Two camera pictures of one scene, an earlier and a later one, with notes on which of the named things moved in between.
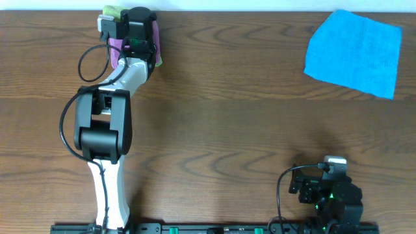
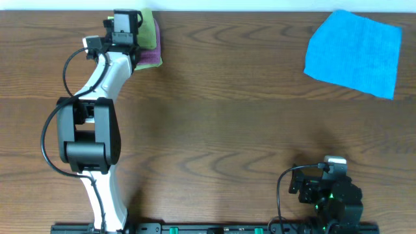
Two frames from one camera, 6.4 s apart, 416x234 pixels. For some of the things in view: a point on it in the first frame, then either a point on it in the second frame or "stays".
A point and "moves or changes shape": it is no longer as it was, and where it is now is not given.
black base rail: [219, 229] stays
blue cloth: [352, 50] stays
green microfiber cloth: [114, 10] moves or changes shape
